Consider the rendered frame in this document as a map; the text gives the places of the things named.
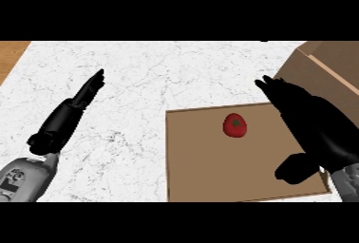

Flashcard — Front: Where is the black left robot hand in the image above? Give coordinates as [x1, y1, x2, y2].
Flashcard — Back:
[25, 68, 106, 157]

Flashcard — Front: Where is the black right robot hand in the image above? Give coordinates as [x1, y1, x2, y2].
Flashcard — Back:
[254, 74, 359, 186]

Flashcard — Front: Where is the brown cardboard box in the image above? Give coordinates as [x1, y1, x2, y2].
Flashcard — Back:
[272, 41, 359, 128]

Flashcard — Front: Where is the red tomato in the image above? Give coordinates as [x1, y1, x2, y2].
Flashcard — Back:
[221, 112, 248, 139]

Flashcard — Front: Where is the flat brown tray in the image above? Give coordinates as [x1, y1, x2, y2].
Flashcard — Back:
[164, 102, 334, 203]

